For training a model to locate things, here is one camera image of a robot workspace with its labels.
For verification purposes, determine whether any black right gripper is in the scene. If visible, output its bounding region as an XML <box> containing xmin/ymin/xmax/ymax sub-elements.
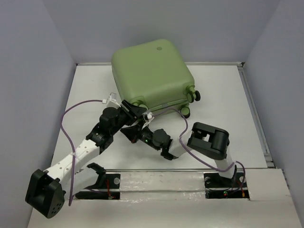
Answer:
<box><xmin>120</xmin><ymin>120</ymin><xmax>161</xmax><ymax>151</ymax></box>

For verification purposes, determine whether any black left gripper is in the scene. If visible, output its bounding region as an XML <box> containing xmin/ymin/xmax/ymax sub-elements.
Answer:
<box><xmin>110</xmin><ymin>100</ymin><xmax>147</xmax><ymax>136</ymax></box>

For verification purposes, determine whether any green hard-shell suitcase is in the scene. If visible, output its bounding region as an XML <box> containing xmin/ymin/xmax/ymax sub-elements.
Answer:
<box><xmin>111</xmin><ymin>39</ymin><xmax>200</xmax><ymax>118</ymax></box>

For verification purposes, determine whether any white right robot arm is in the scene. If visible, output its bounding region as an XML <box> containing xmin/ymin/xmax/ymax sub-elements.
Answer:
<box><xmin>120</xmin><ymin>122</ymin><xmax>237</xmax><ymax>189</ymax></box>

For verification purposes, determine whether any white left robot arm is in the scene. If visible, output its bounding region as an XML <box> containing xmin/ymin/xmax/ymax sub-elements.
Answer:
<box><xmin>25</xmin><ymin>100</ymin><xmax>152</xmax><ymax>219</ymax></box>

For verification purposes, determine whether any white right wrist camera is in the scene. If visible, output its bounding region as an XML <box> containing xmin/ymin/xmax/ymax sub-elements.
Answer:
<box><xmin>142</xmin><ymin>111</ymin><xmax>154</xmax><ymax>129</ymax></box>

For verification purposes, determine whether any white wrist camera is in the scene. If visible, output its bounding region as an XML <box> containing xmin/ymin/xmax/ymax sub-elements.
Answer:
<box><xmin>106</xmin><ymin>93</ymin><xmax>120</xmax><ymax>109</ymax></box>
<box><xmin>142</xmin><ymin>111</ymin><xmax>154</xmax><ymax>129</ymax></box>

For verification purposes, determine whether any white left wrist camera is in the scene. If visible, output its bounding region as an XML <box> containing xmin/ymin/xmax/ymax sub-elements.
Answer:
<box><xmin>106</xmin><ymin>93</ymin><xmax>120</xmax><ymax>109</ymax></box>

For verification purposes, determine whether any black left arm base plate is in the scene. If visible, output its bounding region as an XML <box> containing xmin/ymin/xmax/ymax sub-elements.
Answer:
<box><xmin>75</xmin><ymin>173</ymin><xmax>121</xmax><ymax>200</ymax></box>

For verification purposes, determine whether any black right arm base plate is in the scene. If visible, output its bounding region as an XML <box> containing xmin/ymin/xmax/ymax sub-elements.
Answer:
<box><xmin>204</xmin><ymin>172</ymin><xmax>250</xmax><ymax>200</ymax></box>

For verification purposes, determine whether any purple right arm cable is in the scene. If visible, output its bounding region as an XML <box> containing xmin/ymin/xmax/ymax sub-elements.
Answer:
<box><xmin>152</xmin><ymin>108</ymin><xmax>246</xmax><ymax>190</ymax></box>

